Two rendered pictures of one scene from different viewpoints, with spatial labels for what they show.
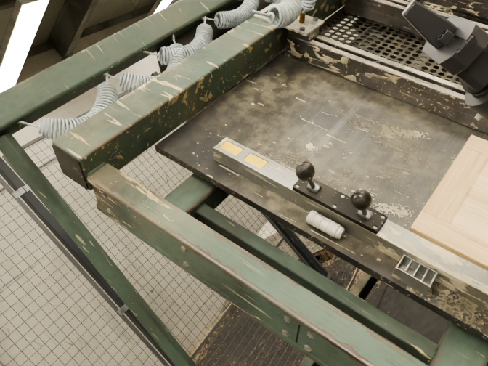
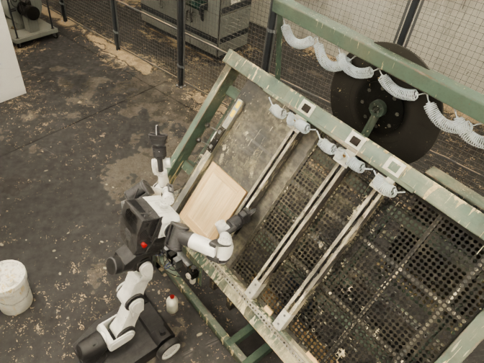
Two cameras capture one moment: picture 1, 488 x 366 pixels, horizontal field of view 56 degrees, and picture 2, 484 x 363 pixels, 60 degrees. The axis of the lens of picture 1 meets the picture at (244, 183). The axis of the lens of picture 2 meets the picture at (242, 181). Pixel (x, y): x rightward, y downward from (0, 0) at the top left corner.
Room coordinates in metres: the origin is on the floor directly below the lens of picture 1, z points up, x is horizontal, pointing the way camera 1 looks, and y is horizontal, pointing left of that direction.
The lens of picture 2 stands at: (0.69, -2.46, 3.21)
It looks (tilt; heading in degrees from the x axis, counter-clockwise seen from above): 43 degrees down; 78
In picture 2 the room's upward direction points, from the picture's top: 8 degrees clockwise
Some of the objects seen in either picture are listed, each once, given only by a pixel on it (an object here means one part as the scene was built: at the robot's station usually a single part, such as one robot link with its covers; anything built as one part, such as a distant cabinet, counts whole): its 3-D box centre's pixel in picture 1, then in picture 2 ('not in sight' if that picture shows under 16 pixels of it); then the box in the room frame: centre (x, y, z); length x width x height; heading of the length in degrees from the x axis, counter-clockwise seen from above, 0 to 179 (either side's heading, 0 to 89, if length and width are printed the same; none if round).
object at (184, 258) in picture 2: not in sight; (173, 258); (0.65, -0.59, 0.69); 0.50 x 0.14 x 0.24; 124
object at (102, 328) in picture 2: not in sight; (116, 331); (0.24, -0.92, 0.28); 0.21 x 0.20 x 0.13; 34
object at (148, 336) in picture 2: not in sight; (121, 335); (0.27, -0.90, 0.19); 0.64 x 0.52 x 0.33; 34
